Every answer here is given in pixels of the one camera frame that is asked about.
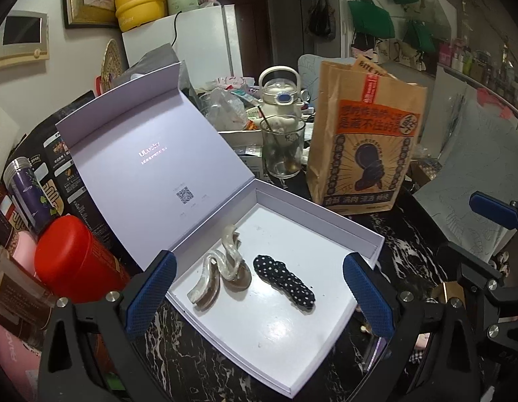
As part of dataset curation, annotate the pink box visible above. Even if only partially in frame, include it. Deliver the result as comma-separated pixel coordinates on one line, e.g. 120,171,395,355
0,318,47,402

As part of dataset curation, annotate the round woven mat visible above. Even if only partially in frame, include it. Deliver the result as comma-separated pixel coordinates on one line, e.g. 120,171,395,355
100,39,124,83

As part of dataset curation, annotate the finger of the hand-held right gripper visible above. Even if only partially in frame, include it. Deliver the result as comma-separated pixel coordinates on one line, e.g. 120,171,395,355
469,190,518,233
436,242,507,292

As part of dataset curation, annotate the green tote bag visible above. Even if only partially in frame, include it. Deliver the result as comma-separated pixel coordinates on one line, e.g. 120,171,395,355
404,18,436,53
347,0,396,39

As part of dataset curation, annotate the wall intercom panel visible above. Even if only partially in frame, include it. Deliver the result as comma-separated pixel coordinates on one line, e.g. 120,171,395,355
0,10,51,70

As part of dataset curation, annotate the white gift box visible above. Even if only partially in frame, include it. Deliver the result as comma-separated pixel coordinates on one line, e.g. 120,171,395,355
56,61,385,398

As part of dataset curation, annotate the brown printed paper bag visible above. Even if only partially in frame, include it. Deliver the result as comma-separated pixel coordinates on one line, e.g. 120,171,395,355
306,56,428,217

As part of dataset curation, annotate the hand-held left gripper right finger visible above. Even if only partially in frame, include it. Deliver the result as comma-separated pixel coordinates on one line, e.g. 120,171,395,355
343,252,481,402

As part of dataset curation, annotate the row of cosmetic bottles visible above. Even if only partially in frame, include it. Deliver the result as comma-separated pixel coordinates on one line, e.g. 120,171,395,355
436,37,518,102

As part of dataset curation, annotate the black hanging bag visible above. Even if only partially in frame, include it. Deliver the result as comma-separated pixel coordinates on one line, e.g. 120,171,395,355
307,0,337,41

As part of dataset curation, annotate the purple label clear jar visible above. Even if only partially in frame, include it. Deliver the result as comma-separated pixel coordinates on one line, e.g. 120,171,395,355
2,157,55,236

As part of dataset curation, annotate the clear glass cup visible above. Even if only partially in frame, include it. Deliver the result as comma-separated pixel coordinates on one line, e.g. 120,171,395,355
260,117,305,179

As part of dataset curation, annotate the black polka dot hair clip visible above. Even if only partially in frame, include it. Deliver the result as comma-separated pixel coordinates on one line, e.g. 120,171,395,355
253,254,317,313

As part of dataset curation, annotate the small green white carton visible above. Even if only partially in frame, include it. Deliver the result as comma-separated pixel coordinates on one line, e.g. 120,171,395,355
237,146,266,177

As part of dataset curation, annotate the yellow pot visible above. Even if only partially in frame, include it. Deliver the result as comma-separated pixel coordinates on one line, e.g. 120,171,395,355
113,0,170,32

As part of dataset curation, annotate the pearly white hair claw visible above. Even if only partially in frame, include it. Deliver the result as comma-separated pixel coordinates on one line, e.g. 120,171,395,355
187,250,225,312

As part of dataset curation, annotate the light quilted chair cover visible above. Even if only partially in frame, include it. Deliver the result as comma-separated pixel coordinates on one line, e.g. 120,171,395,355
297,54,361,106
411,100,518,261

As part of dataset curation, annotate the brown translucent hair claw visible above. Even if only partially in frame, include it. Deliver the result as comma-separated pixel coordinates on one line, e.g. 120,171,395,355
220,224,254,293

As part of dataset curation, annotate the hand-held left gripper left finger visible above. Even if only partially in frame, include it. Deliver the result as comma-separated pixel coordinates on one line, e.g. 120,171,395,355
39,250,178,402

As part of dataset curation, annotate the black snack bag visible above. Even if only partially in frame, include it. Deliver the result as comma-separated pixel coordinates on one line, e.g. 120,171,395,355
0,91,101,237

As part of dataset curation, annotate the red tin canister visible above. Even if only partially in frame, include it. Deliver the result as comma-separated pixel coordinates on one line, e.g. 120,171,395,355
34,215,132,305

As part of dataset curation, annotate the crumpled clear plastic bag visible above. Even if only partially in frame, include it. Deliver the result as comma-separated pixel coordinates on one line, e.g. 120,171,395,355
199,88,249,131

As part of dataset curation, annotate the grey plastic bag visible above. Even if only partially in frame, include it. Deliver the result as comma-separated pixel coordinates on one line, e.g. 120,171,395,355
127,44,193,93

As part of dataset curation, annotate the dark brown door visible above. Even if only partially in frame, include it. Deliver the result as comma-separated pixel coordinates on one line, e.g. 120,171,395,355
219,0,273,78

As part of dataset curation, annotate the clear spice jar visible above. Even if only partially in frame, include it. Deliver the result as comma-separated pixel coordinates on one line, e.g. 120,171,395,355
0,234,59,330

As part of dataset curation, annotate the long-handled spoon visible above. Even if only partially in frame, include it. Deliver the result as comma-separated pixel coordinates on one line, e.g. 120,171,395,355
258,108,294,173

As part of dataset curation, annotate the white fridge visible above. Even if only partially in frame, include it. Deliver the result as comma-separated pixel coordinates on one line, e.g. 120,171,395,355
122,4,243,89

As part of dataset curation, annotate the cream water jug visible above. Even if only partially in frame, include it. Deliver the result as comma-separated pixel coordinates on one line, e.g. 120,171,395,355
257,66,304,135

